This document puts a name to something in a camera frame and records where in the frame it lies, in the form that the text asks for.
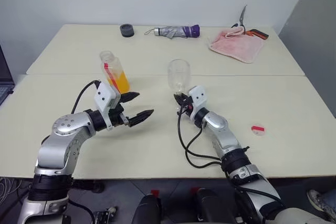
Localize pink towel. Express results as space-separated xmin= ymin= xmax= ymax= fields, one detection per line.
xmin=208 ymin=26 xmax=265 ymax=64

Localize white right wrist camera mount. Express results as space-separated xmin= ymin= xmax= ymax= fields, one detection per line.
xmin=188 ymin=86 xmax=208 ymax=120

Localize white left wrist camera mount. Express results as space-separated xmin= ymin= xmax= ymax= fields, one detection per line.
xmin=93 ymin=81 xmax=122 ymax=132

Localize silver black scissors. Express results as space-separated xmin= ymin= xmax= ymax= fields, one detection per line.
xmin=230 ymin=5 xmax=248 ymax=35

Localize dark rounded shape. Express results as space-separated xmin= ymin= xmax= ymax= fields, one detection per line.
xmin=195 ymin=187 xmax=237 ymax=224
xmin=131 ymin=194 xmax=163 ymax=224

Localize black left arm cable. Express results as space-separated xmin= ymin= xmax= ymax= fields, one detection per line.
xmin=71 ymin=79 xmax=103 ymax=114

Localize clear bottle cap red tape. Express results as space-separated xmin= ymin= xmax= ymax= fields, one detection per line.
xmin=249 ymin=123 xmax=267 ymax=136

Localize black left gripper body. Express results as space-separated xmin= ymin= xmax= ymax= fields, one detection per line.
xmin=108 ymin=102 xmax=132 ymax=129

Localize silver purple folded umbrella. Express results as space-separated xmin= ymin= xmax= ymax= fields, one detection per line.
xmin=143 ymin=24 xmax=202 ymax=39

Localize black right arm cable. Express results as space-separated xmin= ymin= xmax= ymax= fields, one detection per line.
xmin=177 ymin=104 xmax=250 ymax=168

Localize bottle with orange juice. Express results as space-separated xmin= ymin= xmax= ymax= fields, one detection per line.
xmin=99 ymin=50 xmax=131 ymax=94

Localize clear plastic bottle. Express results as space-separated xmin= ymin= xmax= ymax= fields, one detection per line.
xmin=167 ymin=59 xmax=191 ymax=99

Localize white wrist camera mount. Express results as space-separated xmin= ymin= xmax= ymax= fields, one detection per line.
xmin=188 ymin=86 xmax=208 ymax=120
xmin=93 ymin=81 xmax=122 ymax=132

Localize dark grey round ring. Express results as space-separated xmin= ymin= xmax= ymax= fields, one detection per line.
xmin=120 ymin=24 xmax=135 ymax=38

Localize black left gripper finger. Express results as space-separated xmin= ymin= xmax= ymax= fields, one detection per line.
xmin=128 ymin=109 xmax=155 ymax=127
xmin=119 ymin=91 xmax=141 ymax=104

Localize orange black hand tool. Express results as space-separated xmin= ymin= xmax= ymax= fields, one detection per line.
xmin=244 ymin=28 xmax=270 ymax=40

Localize dark laptop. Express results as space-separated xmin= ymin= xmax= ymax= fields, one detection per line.
xmin=0 ymin=42 xmax=15 ymax=106

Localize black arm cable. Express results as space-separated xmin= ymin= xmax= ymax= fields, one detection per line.
xmin=71 ymin=79 xmax=103 ymax=114
xmin=177 ymin=104 xmax=250 ymax=168

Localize grey shoe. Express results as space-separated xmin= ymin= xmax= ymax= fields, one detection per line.
xmin=307 ymin=189 xmax=336 ymax=221

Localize white cable bundle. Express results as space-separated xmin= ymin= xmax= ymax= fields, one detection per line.
xmin=0 ymin=176 xmax=29 ymax=204

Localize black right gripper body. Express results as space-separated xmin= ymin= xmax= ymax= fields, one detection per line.
xmin=181 ymin=97 xmax=194 ymax=116

